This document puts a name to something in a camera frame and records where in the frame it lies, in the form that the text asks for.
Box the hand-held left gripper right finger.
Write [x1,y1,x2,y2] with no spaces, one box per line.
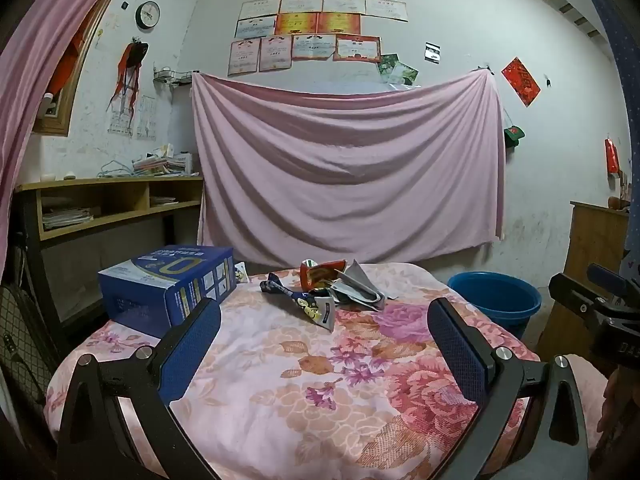
[426,297,591,480]

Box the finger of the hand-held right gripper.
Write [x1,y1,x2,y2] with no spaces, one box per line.
[548,272,618,333]
[587,262,640,307]

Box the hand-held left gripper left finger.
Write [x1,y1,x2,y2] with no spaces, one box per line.
[57,297,223,480]

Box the blue plastic bucket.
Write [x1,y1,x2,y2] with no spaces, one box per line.
[447,271,543,341]

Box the grey foil wrapper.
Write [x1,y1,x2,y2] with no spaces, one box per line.
[330,259,387,312]

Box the dark blue snack wrapper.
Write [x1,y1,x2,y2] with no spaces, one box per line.
[259,272,341,332]

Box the red snack wrapper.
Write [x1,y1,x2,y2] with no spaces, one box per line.
[300,258,347,292]

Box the person's right hand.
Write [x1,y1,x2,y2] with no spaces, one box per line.
[600,366,640,466]

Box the wooden cabinet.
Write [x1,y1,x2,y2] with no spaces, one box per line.
[537,201,631,361]

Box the blue cardboard box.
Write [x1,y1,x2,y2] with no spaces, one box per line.
[97,245,237,339]

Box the floral blanket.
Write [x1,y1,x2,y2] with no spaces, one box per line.
[44,262,608,480]

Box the red hanging packet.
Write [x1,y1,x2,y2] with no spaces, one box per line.
[604,138,621,177]

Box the black patterned bag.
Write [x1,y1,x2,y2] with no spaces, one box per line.
[0,280,61,411]

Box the thick stack of papers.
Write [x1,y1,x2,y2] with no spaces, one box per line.
[42,206,95,231]

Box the wooden shelf desk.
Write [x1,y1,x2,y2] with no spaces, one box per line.
[12,176,206,333]

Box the stack of books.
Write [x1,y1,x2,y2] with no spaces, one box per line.
[132,144,201,178]

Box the pink hanging sheet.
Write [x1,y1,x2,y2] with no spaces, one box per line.
[191,69,507,267]

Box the red diamond paper poster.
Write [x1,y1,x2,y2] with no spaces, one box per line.
[501,57,542,107]

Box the blue dotted curtain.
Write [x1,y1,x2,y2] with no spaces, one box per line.
[582,0,640,266]

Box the orange cloth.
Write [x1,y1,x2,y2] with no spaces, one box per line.
[50,35,85,97]

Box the pink curtain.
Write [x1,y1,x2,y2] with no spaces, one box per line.
[0,0,131,196]

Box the light blue wire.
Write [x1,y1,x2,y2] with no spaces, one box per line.
[97,160,136,178]

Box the white wall calendar sheet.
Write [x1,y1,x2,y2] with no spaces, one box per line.
[108,105,136,137]
[136,95,158,141]

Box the wooden window frame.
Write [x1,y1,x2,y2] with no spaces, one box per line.
[32,0,101,137]

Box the wire wall rack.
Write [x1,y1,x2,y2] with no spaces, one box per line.
[152,66,193,88]

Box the red tassel wall ornament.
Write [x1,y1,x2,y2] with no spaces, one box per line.
[106,37,150,126]

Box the round wall clock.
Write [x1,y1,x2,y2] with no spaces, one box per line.
[136,1,161,30]

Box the group of wall certificates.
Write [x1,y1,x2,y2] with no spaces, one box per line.
[227,0,408,77]

